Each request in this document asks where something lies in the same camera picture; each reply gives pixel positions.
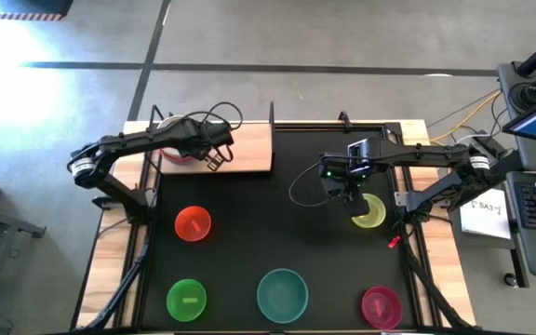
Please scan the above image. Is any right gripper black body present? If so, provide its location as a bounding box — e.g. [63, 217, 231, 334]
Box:
[318, 138, 374, 195]

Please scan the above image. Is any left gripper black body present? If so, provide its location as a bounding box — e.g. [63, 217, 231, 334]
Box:
[186, 120, 235, 157]

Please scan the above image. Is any small yellow-green translucent bowl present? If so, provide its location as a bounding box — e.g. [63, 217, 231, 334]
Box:
[351, 193, 387, 230]

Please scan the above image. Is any red bowl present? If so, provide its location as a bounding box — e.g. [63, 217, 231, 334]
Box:
[159, 147, 195, 166]

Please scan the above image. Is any white bowl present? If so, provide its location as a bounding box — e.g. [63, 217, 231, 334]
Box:
[156, 114, 186, 130]

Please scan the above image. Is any small orange translucent bowl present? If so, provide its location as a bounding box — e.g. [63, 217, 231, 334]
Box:
[174, 206, 213, 243]

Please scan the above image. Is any small magenta translucent bowl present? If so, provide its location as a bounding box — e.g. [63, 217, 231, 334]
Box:
[360, 286, 404, 330]

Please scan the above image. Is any teal bowl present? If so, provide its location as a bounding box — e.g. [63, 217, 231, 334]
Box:
[256, 268, 310, 325]

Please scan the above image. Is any small green translucent bowl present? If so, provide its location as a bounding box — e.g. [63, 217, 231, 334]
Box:
[166, 278, 208, 323]

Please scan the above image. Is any wooden shelf board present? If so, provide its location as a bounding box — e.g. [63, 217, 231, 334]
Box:
[160, 123, 274, 175]

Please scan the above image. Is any black table mat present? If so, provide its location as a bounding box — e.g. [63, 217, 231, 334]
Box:
[140, 125, 418, 331]

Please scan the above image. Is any white paper sheet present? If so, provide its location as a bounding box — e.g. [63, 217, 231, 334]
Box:
[459, 188, 512, 241]

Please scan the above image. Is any black power strip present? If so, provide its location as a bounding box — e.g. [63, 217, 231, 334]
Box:
[480, 132, 511, 160]

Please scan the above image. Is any striped edge floor mat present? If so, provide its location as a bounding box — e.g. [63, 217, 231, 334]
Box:
[0, 0, 74, 22]

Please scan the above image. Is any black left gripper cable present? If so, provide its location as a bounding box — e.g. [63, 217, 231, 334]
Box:
[192, 100, 244, 132]

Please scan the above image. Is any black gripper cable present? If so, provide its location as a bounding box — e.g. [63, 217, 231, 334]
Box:
[288, 161, 332, 208]
[192, 100, 244, 132]

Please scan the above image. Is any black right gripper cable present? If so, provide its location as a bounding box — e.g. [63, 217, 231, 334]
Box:
[288, 161, 332, 208]

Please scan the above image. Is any black metal shelf frame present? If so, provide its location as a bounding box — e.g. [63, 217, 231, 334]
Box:
[142, 101, 276, 177]

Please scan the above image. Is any black metal rig frame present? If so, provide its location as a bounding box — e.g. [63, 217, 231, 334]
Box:
[70, 104, 478, 335]

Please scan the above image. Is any black diagonal frame strut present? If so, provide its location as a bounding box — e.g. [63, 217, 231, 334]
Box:
[400, 241, 472, 331]
[74, 232, 153, 332]

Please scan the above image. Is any yellow floor cable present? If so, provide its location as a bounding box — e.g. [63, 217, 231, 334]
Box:
[429, 90, 502, 145]

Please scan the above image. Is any black cable coil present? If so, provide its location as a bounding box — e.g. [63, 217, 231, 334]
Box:
[508, 81, 536, 112]

